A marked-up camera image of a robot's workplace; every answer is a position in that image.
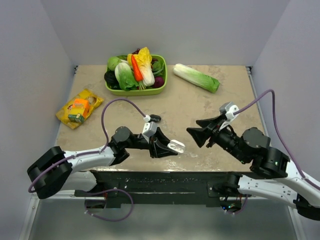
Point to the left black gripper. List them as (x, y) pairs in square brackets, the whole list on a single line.
[(152, 146)]

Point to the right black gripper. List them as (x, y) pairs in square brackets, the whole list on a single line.
[(213, 132)]

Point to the white earbud charging case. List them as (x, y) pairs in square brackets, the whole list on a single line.
[(176, 146)]

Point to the black earbud case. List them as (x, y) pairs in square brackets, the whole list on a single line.
[(155, 118)]

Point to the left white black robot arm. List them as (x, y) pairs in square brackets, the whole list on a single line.
[(57, 170)]

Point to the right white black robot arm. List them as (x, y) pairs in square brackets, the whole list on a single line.
[(277, 175)]

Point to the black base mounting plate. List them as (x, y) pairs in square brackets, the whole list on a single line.
[(164, 188)]

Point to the green plastic vegetable tray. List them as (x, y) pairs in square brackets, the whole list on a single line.
[(146, 92)]

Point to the napa cabbage on table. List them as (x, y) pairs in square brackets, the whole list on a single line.
[(196, 77)]

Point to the purple beet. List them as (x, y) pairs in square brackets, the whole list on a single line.
[(158, 82)]

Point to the green white bok choy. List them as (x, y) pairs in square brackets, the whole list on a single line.
[(125, 77)]

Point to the orange toy carrot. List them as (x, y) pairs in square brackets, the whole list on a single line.
[(136, 71)]

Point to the dark green spinach leaves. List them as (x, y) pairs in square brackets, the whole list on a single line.
[(157, 67)]

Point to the dark black vegetable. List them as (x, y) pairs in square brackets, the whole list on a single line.
[(110, 78)]

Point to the orange green small box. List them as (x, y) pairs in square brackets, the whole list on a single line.
[(79, 110)]

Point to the yellow leaf cabbage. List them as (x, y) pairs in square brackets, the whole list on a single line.
[(144, 61)]

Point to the round green vegetable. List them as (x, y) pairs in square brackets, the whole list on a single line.
[(112, 62)]

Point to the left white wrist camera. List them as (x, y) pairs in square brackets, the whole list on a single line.
[(149, 128)]

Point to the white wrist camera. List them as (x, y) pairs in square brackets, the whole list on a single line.
[(229, 112), (149, 128)]

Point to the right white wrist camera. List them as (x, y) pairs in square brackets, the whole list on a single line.
[(229, 112)]

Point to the aluminium front rail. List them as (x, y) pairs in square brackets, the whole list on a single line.
[(70, 194)]

